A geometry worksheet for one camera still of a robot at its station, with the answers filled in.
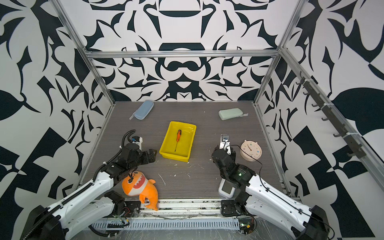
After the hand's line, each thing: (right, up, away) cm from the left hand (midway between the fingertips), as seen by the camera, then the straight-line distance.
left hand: (150, 149), depth 83 cm
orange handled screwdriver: (+14, +5, +16) cm, 22 cm away
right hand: (+38, +3, -5) cm, 38 cm away
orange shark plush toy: (-2, -16, -9) cm, 18 cm away
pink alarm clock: (+60, -1, +10) cm, 61 cm away
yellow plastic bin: (+16, -3, +10) cm, 19 cm away
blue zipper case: (-13, +23, +28) cm, 38 cm away
